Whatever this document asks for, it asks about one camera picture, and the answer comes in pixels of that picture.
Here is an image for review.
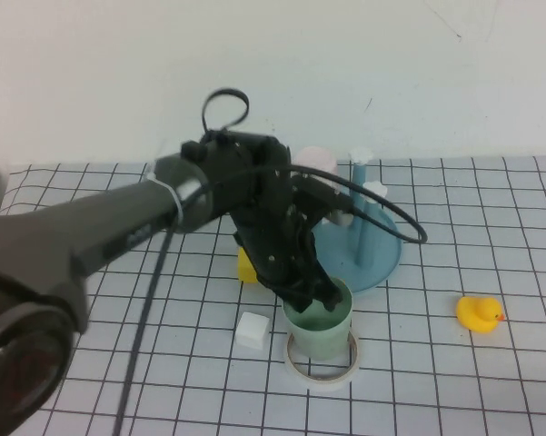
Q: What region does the white foam cube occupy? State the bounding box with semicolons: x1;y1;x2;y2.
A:
234;311;271;351

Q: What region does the black looped cable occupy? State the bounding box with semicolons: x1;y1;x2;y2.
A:
203;87;250;137

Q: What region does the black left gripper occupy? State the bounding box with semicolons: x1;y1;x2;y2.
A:
233;181;347;315

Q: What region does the white zip tie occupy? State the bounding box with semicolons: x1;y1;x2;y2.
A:
146;173;186;230

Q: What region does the black hanging cable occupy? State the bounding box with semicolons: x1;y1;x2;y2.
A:
112;222;174;436

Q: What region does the grey checkered tablecloth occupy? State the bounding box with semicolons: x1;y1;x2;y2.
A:
0;156;546;436

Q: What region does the black curved camera cable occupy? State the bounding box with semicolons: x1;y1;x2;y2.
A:
194;164;429;244

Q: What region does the blue cup stand with pegs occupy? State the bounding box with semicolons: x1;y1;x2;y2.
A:
311;146;403;295

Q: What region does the yellow foam cube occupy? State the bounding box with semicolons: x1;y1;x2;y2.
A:
237;247;260;285

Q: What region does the yellow rubber duck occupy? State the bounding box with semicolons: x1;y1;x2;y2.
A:
455;295;506;336

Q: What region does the white tape roll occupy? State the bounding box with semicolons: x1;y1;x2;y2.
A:
284;331;361;389

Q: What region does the pink plastic cup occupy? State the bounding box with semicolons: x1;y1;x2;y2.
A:
293;145;338;176

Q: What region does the green plastic cup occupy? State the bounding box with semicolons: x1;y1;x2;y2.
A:
282;277;353;362

